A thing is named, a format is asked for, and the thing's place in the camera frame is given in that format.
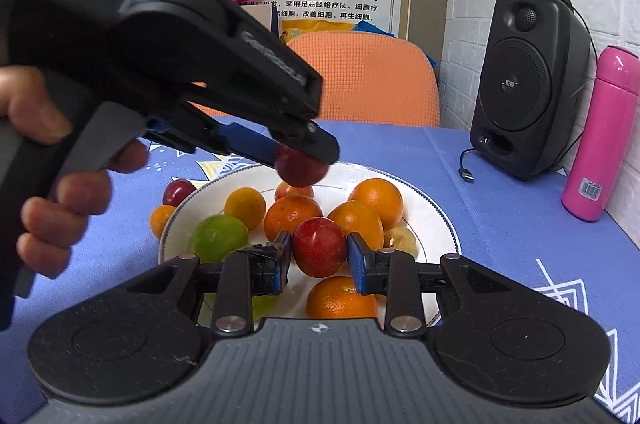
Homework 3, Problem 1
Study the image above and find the yellow bag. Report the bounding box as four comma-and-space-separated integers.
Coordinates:
279, 20, 356, 44

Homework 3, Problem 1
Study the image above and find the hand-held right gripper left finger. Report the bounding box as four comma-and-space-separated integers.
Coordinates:
115, 231, 293, 339

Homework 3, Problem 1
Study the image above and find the brown longan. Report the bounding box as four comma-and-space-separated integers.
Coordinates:
382, 226, 417, 256

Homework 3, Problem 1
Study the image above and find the small red yellow plum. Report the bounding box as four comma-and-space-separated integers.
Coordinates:
274, 181, 315, 202

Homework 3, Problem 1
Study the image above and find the pink bottle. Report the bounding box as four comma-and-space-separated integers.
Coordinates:
560, 46, 640, 222

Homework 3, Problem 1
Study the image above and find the small green apple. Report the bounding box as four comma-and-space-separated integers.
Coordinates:
251, 295, 282, 321

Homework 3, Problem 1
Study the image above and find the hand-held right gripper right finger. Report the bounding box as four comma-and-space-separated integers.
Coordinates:
347, 232, 521, 339

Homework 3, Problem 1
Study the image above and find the yellowish tangerine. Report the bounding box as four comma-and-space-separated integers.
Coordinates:
224, 187, 267, 231

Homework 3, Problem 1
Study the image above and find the black cable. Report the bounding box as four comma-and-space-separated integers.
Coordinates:
458, 147, 571, 183

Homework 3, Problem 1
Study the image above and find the black speaker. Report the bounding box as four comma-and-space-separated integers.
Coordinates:
469, 0, 592, 182

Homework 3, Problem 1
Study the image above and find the big green apple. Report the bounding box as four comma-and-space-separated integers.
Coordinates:
188, 214, 250, 265

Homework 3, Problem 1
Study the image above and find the white plate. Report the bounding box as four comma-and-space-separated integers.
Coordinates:
158, 161, 460, 330

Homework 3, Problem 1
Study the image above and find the person's left hand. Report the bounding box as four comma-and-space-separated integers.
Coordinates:
0, 66, 151, 279

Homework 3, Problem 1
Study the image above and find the blue printed tablecloth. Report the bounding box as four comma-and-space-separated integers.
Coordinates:
0, 116, 640, 410

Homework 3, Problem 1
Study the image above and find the small tangerine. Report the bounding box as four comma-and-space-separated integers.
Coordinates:
263, 195, 323, 243
327, 200, 385, 249
149, 204, 178, 240

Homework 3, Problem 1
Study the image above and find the large orange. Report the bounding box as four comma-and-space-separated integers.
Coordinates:
347, 178, 404, 231

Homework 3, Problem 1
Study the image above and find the dark red plum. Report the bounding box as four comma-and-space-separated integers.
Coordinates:
162, 179, 197, 208
276, 146, 330, 188

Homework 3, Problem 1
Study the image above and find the bright red plum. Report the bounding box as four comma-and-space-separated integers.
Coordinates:
291, 217, 349, 279

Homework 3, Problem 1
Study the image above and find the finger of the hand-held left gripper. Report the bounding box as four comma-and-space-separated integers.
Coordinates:
144, 102, 282, 171
271, 118, 341, 165

